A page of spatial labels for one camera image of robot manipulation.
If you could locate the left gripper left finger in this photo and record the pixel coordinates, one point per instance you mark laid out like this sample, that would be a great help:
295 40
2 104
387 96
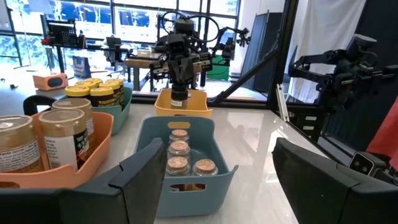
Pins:
93 205

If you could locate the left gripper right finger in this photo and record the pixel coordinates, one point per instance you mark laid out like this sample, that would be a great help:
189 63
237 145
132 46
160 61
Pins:
335 202

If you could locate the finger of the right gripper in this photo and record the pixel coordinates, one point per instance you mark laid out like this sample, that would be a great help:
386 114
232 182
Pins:
189 70
175 71

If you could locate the black-lid glass spice jar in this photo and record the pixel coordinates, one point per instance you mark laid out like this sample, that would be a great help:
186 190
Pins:
179 96

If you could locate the cork-stoppered small glass jar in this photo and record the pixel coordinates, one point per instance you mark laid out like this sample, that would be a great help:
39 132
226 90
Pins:
205 167
177 165
179 134
179 147

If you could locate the tan-lid furikake glass jar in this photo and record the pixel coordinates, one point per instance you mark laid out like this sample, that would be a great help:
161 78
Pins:
76 104
63 140
17 146

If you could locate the black background robot arm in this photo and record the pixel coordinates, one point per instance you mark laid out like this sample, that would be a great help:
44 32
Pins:
230 48
348 74

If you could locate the green box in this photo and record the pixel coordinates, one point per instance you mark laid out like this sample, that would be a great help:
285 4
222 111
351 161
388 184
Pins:
219 71

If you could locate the yellow plastic bin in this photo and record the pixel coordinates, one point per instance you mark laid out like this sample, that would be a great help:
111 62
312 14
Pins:
196 105

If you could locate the wooden workbench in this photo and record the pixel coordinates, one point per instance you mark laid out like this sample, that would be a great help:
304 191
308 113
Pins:
138 63

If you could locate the orange plastic bin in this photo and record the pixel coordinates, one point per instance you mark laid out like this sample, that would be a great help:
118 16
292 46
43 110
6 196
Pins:
93 161

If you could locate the black folding panel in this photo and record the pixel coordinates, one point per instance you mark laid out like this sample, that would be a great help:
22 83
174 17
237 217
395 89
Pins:
259 53

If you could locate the black office chair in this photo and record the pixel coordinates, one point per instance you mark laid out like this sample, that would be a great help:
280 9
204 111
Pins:
113 43

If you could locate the teal green plastic bin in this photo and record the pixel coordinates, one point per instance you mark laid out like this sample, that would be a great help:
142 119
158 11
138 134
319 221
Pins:
122 115

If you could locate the red fabric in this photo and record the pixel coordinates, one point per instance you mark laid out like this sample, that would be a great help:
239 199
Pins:
385 137

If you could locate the blue white box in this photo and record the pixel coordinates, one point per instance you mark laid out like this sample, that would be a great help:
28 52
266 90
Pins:
81 67

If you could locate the slate blue plastic bin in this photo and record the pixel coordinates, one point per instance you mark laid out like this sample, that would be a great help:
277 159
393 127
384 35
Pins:
199 202

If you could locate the black pegboard stand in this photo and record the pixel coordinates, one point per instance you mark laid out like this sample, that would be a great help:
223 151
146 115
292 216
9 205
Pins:
63 34

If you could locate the white fabric sheet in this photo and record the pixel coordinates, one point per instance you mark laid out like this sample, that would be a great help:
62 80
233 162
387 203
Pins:
326 37

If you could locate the orange box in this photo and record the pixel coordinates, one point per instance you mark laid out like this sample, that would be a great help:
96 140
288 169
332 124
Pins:
49 81

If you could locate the black curtain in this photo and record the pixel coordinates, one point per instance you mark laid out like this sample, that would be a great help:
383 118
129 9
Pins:
379 18

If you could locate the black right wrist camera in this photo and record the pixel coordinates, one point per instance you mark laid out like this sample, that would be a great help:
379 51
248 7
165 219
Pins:
177 46

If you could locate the small grey camera box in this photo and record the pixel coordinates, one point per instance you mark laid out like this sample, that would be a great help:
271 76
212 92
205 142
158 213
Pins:
362 163

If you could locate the silver slotted bracket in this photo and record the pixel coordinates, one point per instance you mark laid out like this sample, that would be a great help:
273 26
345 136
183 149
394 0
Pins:
282 102

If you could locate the black arched bracket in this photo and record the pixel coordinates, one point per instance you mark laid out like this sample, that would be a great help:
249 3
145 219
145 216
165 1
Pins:
34 101

